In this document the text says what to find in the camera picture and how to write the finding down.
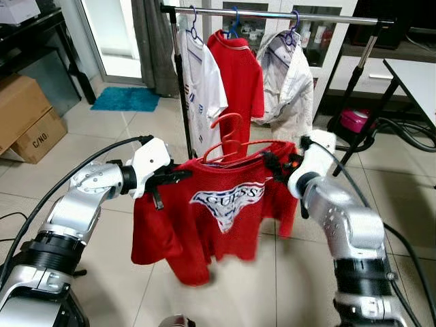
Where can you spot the red shirt with white print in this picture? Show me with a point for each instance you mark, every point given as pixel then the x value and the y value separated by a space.
pixel 170 231

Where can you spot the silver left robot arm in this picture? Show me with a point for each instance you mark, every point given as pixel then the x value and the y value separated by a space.
pixel 82 197

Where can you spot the blue hanger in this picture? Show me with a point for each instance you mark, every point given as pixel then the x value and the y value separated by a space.
pixel 235 30

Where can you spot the purple hanger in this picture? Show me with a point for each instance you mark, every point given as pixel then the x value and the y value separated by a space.
pixel 194 13
pixel 294 20

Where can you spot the white shirt with grey lining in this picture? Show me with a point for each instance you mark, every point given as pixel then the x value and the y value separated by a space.
pixel 289 88

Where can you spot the pink appliance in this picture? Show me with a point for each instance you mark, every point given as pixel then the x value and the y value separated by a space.
pixel 357 121

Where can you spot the red polo shirt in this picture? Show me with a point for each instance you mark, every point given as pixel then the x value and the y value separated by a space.
pixel 238 82

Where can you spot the teal floor mat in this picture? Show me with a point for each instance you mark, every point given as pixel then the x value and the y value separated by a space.
pixel 126 99

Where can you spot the white shirt with blue stripes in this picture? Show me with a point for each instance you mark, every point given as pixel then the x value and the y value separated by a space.
pixel 204 88

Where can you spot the black table leg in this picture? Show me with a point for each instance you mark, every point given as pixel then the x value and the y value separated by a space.
pixel 368 122

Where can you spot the white glass door cabinet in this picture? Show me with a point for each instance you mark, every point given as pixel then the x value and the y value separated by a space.
pixel 334 61

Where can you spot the dark grey curtain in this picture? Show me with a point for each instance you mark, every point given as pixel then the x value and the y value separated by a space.
pixel 153 48

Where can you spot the metal clothes rack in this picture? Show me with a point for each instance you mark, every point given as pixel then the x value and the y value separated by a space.
pixel 327 18

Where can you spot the white framed glass door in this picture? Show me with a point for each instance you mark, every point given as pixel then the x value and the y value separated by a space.
pixel 112 34

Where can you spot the black desk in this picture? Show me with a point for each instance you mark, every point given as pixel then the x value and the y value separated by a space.
pixel 41 27

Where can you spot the white box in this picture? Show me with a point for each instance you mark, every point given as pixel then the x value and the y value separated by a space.
pixel 17 10

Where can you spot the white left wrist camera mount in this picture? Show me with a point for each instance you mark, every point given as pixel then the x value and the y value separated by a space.
pixel 150 160

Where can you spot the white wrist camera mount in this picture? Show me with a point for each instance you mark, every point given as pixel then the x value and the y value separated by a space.
pixel 150 160
pixel 317 160

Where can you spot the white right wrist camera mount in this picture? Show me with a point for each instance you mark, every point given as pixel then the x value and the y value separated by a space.
pixel 317 160

